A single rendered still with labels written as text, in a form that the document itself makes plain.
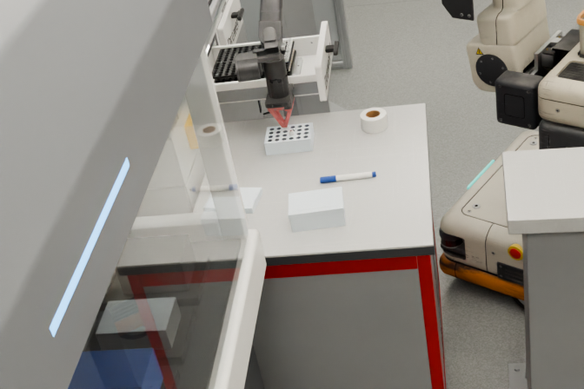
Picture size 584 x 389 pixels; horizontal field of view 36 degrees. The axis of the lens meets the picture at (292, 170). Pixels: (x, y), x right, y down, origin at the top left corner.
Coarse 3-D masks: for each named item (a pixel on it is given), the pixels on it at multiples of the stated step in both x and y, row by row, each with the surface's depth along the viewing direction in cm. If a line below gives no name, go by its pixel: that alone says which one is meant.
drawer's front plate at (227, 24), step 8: (232, 0) 285; (232, 8) 283; (240, 8) 294; (224, 16) 274; (224, 24) 270; (232, 24) 281; (240, 24) 292; (224, 32) 269; (224, 40) 269; (232, 40) 279
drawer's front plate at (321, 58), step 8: (320, 32) 253; (328, 32) 260; (320, 40) 249; (328, 40) 259; (320, 48) 245; (320, 56) 240; (320, 64) 237; (328, 64) 254; (320, 72) 237; (328, 72) 252; (320, 80) 238; (328, 80) 251; (320, 88) 240; (320, 96) 241
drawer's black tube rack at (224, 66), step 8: (232, 48) 261; (240, 48) 261; (248, 48) 259; (256, 48) 258; (224, 56) 257; (232, 56) 256; (216, 64) 254; (224, 64) 253; (232, 64) 252; (216, 72) 249; (224, 72) 249; (232, 72) 249; (288, 72) 249; (216, 80) 252; (224, 80) 251; (232, 80) 250
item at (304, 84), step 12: (300, 36) 261; (312, 36) 260; (216, 48) 265; (228, 48) 264; (300, 48) 262; (312, 48) 262; (312, 60) 260; (312, 72) 254; (216, 84) 244; (228, 84) 244; (240, 84) 244; (252, 84) 243; (264, 84) 243; (300, 84) 241; (312, 84) 241; (228, 96) 246; (240, 96) 245; (252, 96) 245; (264, 96) 245
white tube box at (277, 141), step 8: (272, 128) 239; (280, 128) 239; (288, 128) 238; (296, 128) 237; (304, 128) 236; (312, 128) 237; (272, 136) 236; (280, 136) 235; (288, 136) 234; (296, 136) 233; (304, 136) 233; (312, 136) 235; (264, 144) 233; (272, 144) 233; (280, 144) 233; (288, 144) 232; (296, 144) 232; (304, 144) 232; (312, 144) 233; (272, 152) 234; (280, 152) 234; (288, 152) 234; (296, 152) 234
